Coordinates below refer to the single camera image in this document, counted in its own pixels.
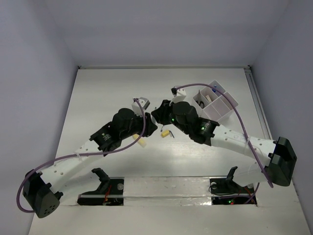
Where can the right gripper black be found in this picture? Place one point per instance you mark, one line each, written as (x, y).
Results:
(161, 113)

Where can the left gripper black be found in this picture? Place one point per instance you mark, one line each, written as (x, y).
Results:
(149, 127)

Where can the yellow white glue stick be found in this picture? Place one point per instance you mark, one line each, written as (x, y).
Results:
(139, 140)

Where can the yellow binder clip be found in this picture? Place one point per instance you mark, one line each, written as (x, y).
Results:
(165, 133)

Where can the black handled scissors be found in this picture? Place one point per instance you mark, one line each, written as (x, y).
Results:
(199, 100)

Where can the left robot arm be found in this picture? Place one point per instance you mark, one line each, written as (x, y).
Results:
(41, 186)

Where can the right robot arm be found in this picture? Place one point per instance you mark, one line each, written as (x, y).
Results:
(275, 160)

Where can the white divided organizer tray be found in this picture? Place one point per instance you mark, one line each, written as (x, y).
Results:
(221, 107)

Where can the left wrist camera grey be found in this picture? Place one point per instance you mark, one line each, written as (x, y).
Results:
(141, 104)

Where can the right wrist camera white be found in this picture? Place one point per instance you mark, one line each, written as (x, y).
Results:
(178, 94)

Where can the silver taped rail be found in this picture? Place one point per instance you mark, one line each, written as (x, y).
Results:
(166, 191)

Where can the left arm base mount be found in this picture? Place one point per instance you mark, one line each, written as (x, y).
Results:
(109, 192)

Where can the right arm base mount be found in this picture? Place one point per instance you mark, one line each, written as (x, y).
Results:
(224, 191)

